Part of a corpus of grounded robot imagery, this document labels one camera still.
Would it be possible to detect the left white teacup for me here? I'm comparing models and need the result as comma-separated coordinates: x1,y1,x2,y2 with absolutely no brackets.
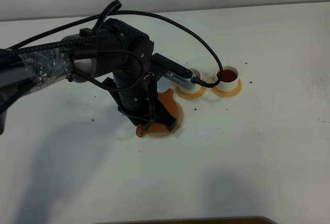
177,68,202,94

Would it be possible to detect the black braided camera cable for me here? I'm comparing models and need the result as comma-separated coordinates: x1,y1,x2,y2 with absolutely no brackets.
7,0,224,89

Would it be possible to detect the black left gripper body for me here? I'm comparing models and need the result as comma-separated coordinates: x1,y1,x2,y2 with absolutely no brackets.
103,72,165,121

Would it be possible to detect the right orange wooden coaster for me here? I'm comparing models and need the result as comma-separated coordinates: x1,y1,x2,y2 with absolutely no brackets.
212,79,242,98

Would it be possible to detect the large beige round coaster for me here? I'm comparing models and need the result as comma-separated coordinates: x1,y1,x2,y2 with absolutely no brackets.
146,101,184,139

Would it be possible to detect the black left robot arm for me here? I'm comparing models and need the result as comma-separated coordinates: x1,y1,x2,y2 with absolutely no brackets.
1,19,179,137

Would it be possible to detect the left orange wooden coaster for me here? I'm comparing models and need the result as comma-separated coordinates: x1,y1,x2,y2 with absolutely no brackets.
175,85,206,100

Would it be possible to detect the right white teacup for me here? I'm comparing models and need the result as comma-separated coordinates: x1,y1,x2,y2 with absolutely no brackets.
212,66,239,93

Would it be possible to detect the white teacup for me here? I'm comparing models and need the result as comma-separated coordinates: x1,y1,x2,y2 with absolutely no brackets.
212,66,239,93
177,68,202,94

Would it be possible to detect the brown clay teapot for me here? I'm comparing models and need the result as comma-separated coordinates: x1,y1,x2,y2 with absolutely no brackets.
136,89,176,137

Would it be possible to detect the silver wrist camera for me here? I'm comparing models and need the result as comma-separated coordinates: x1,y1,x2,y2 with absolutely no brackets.
164,70,196,90

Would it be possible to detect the orange wooden coaster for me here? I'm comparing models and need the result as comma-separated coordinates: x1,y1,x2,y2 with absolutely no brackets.
212,79,242,98
175,85,206,100

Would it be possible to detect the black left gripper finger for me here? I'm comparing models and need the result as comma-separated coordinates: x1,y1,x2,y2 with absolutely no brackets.
157,105,178,131
133,117,153,131

